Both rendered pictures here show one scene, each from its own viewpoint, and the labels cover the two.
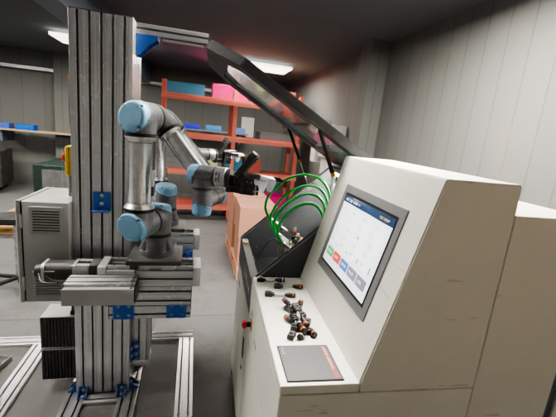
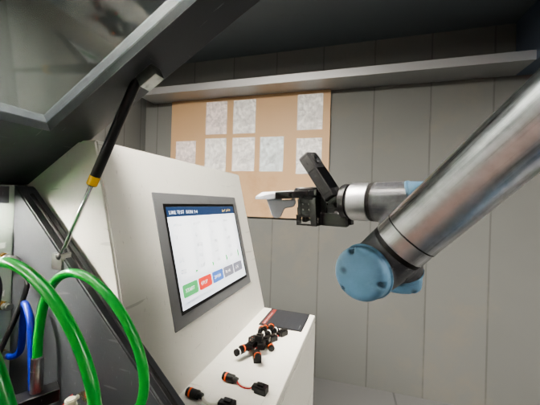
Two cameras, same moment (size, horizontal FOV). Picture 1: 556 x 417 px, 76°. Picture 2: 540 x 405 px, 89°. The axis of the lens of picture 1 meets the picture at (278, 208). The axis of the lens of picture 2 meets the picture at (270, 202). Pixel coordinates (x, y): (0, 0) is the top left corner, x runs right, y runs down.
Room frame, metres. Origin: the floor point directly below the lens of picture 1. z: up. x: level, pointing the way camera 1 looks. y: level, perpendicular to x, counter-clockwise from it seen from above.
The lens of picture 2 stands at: (1.87, 0.33, 1.43)
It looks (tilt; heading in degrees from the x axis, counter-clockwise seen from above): 0 degrees down; 210
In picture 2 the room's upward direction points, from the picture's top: 2 degrees clockwise
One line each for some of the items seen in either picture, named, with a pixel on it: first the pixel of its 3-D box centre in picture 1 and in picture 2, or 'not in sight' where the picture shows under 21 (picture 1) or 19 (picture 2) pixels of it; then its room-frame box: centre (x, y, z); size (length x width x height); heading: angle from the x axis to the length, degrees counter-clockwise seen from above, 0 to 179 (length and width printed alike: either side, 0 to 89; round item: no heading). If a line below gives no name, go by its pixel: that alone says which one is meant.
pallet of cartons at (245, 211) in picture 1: (266, 229); not in sight; (4.33, 0.11, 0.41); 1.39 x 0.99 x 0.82; 9
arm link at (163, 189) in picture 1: (165, 194); not in sight; (1.99, 0.65, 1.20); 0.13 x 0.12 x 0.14; 40
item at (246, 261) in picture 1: (247, 269); not in sight; (1.83, 0.13, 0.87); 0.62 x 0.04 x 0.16; 11
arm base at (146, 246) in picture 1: (156, 242); not in sight; (1.51, 0.52, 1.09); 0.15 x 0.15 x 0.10
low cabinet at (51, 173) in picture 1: (102, 180); not in sight; (6.81, 3.48, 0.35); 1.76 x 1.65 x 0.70; 104
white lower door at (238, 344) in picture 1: (239, 337); not in sight; (1.83, 0.15, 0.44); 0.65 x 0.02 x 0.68; 11
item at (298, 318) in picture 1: (296, 314); (263, 337); (1.13, -0.10, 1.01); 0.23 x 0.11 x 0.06; 11
